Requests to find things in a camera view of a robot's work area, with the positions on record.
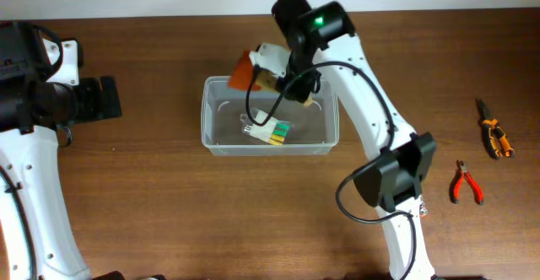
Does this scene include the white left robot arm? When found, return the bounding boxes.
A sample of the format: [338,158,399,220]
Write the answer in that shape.
[1,21,122,279]

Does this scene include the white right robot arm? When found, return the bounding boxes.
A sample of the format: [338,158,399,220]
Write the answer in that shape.
[272,0,436,279]

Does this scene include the red handled cutting pliers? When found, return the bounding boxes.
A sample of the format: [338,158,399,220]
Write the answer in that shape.
[448,159,485,207]

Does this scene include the orange scraper with wooden handle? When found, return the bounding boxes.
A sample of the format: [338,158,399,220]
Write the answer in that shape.
[227,50,316,109]

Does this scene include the clear plastic container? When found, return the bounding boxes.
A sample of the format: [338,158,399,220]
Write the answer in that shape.
[201,77,339,156]

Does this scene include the orange socket bit rail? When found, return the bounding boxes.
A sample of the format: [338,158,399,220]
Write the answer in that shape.
[418,196,429,218]

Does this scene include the orange black long-nose pliers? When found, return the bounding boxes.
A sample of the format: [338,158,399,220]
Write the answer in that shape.
[476,99,515,159]

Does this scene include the clear box of coloured bits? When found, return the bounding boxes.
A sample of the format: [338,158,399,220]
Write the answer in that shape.
[240,113,294,146]

